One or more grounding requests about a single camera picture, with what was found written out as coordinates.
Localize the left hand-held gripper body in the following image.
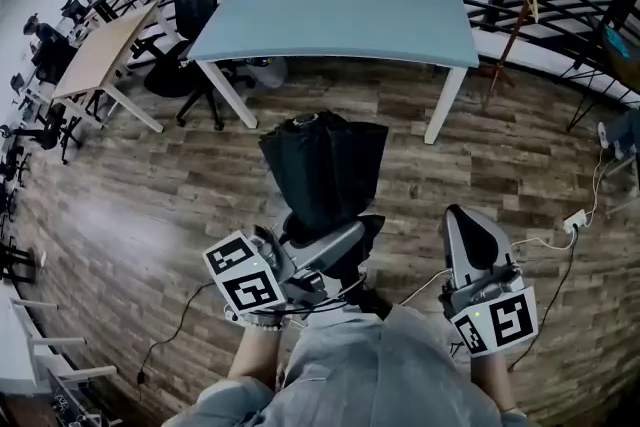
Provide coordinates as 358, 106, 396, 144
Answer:
202, 223, 329, 317

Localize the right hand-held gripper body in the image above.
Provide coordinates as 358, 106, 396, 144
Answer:
438, 259, 540, 357

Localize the black umbrella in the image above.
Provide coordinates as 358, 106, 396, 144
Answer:
258, 110, 390, 266

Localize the person's right forearm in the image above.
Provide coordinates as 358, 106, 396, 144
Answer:
469, 349, 519, 414

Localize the person's left forearm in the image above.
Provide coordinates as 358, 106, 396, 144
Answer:
227, 322, 289, 391

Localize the person's black trouser leg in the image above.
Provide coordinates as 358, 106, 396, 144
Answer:
343, 264, 395, 322

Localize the white power strip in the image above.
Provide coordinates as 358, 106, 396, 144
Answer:
562, 208, 589, 235

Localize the person's grey shirt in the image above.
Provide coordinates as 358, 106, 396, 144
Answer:
162, 302, 541, 427

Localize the grey bag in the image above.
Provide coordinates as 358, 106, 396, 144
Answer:
244, 56, 290, 90

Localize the wooden coat rack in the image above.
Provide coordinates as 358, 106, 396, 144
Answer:
474, 0, 551, 112

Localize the light blue table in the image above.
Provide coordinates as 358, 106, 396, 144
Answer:
186, 0, 481, 145

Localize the black metal stool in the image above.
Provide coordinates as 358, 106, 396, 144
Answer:
0, 238, 40, 287

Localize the teal cloth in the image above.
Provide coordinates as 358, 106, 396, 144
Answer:
603, 27, 630, 60

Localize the black office chair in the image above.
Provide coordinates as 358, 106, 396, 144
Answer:
9, 102, 84, 166
143, 0, 256, 131

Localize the white desk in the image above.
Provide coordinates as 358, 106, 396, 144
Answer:
0, 284, 119, 427

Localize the light wooden desk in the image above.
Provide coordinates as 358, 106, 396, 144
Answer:
51, 2, 166, 134

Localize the white bead bracelet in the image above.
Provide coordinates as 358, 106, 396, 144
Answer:
229, 309, 291, 331

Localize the white cable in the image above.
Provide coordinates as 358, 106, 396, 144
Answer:
584, 148, 610, 222
398, 234, 576, 307

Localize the black cable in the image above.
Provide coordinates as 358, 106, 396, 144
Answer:
507, 229, 579, 372
137, 282, 221, 386

